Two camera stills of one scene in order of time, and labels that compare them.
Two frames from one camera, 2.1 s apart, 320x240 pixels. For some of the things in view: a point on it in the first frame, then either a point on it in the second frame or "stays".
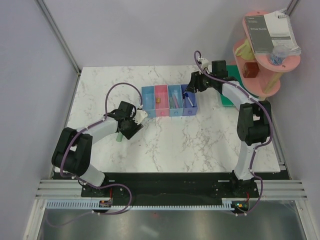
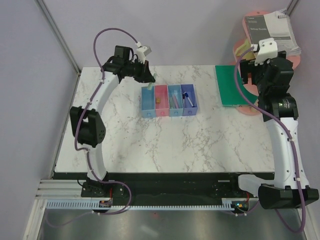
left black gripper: [135, 128] -> [145, 76]
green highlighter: [119, 137] -> [151, 83]
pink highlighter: [175, 100] stays
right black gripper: [195, 83] -> [248, 66]
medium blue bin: [176, 112] stays
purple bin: [188, 109] stays
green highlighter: [171, 102] stays
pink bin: [162, 109] stays
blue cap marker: [186, 95] stays
